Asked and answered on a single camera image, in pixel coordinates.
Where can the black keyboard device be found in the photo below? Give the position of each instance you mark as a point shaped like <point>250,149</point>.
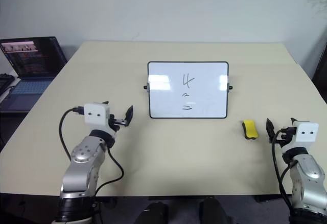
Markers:
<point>5,82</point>

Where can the black-framed tabletop whiteboard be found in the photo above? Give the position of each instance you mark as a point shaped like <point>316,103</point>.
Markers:
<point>187,91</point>

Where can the yellow and black eraser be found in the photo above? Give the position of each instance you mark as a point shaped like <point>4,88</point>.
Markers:
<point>250,129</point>

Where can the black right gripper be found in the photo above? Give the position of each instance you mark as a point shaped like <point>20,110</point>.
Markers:
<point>287,134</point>

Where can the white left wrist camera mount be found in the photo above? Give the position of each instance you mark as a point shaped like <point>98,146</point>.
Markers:
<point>95,114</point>

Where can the open blue laptop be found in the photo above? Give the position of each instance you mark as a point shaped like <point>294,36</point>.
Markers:
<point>28,63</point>

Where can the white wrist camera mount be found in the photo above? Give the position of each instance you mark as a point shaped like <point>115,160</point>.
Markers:
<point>306,132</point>
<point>95,114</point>

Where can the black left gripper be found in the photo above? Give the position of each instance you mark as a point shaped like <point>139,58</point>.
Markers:
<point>118,123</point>

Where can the dark rounded shape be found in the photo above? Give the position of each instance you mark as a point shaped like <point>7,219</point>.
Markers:
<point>153,212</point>

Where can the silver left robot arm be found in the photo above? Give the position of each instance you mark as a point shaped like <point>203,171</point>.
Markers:
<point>81,167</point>

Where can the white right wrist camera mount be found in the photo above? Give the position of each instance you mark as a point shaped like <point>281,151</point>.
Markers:
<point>306,132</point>

